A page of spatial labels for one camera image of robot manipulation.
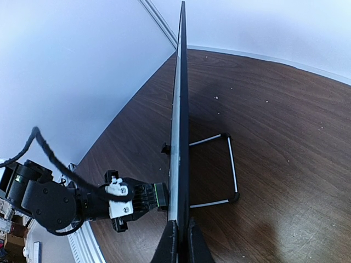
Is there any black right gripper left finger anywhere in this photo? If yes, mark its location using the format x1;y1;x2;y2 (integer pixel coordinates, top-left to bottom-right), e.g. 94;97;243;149
150;220;178;263

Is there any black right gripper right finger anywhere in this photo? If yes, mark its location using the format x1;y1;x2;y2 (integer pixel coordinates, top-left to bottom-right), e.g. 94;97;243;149
187;218;215;263

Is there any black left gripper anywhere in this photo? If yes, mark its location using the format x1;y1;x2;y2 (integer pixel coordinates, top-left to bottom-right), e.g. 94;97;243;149
104;170;156;233

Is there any green whiteboard eraser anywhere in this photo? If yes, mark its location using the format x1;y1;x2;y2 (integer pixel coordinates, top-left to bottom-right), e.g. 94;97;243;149
154;182;169;207

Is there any white whiteboard with writing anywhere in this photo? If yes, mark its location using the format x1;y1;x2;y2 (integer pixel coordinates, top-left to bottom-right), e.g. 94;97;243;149
168;1;190;262

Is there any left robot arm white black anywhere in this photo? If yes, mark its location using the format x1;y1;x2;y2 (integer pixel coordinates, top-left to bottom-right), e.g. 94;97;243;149
1;161;158;236

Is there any black whiteboard stand foot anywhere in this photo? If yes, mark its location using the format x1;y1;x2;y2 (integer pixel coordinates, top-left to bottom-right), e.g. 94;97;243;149
161;143;171;155

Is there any black left camera cable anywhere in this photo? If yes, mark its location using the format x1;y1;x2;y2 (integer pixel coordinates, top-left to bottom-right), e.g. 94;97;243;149
0;125;132;203

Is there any aluminium front frame rail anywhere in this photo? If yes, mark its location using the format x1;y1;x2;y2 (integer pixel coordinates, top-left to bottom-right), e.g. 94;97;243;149
60;163;107;263

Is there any white wire whiteboard stand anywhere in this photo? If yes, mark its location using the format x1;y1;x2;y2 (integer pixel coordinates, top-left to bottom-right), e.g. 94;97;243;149
188;132;241;209

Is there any left aluminium corner post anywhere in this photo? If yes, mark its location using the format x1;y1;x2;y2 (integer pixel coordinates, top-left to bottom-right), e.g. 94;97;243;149
138;0;177;49

